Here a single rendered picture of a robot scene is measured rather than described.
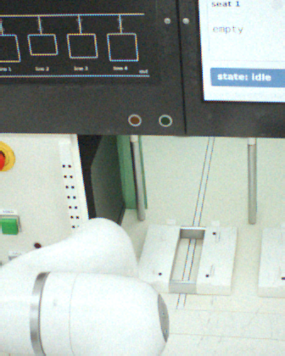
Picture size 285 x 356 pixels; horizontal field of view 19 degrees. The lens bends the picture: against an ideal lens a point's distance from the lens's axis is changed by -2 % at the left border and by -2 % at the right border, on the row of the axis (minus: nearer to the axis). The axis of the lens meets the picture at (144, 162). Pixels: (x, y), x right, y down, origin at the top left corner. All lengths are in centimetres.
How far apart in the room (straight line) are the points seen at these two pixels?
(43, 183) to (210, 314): 52
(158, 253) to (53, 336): 100
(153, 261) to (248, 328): 28
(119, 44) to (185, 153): 103
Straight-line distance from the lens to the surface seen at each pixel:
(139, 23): 132
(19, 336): 100
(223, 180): 223
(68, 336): 98
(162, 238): 199
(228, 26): 131
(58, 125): 144
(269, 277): 188
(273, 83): 135
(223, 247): 196
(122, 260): 111
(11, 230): 160
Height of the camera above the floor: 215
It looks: 33 degrees down
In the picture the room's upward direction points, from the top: 5 degrees counter-clockwise
